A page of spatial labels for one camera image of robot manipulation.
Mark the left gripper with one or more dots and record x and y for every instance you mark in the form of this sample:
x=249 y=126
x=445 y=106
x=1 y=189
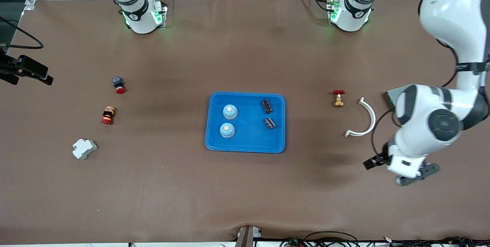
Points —
x=374 y=161

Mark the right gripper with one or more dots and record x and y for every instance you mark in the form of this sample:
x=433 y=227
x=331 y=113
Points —
x=8 y=67

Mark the dark brown relay block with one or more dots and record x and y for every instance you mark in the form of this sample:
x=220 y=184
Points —
x=267 y=106

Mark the blue dome bell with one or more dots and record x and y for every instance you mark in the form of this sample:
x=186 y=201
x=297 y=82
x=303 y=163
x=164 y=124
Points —
x=230 y=112
x=227 y=130

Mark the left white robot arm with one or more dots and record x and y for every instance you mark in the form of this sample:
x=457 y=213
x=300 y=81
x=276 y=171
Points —
x=451 y=9

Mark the blue plastic tray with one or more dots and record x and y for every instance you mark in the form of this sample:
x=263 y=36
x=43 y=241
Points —
x=249 y=139

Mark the white curved plastic clamp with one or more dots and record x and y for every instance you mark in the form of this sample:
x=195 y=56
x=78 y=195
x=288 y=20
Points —
x=372 y=118

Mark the grey metal box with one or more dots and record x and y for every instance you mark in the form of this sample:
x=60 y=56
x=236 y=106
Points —
x=390 y=99

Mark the red emergency button orange body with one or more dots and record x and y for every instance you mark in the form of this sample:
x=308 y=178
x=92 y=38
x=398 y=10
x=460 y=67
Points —
x=108 y=115

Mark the white circuit breaker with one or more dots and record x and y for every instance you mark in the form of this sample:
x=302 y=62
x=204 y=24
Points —
x=84 y=149

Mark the red push button dark body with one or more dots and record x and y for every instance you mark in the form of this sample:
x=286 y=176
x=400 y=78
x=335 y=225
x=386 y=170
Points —
x=118 y=85

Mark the brown table mat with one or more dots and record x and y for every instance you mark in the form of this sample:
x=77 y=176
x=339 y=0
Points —
x=245 y=185

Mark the grey metal bracket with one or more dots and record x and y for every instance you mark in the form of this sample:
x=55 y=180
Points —
x=247 y=237

